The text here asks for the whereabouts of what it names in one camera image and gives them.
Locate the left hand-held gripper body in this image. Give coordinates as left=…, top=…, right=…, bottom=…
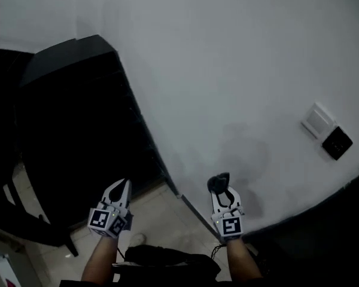
left=87, top=200, right=134, bottom=238

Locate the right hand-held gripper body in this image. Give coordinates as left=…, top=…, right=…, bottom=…
left=211, top=207, right=246, bottom=242

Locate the dark grey cleaning cloth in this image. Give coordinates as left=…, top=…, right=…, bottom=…
left=206, top=172, right=230, bottom=194

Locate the white wall light switch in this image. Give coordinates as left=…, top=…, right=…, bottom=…
left=300, top=102, right=336, bottom=140

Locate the black exit button panel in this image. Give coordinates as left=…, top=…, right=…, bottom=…
left=321, top=126, right=354, bottom=161

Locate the person's right forearm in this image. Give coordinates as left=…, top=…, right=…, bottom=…
left=226, top=238, right=263, bottom=280

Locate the person's left forearm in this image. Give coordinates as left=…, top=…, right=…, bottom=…
left=81, top=236, right=118, bottom=282

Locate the black waist pack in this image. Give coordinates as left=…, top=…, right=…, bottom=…
left=112, top=245, right=222, bottom=282

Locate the person's black clothing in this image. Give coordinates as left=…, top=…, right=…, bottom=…
left=59, top=275, right=264, bottom=287

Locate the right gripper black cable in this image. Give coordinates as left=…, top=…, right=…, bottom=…
left=211, top=243, right=228, bottom=259

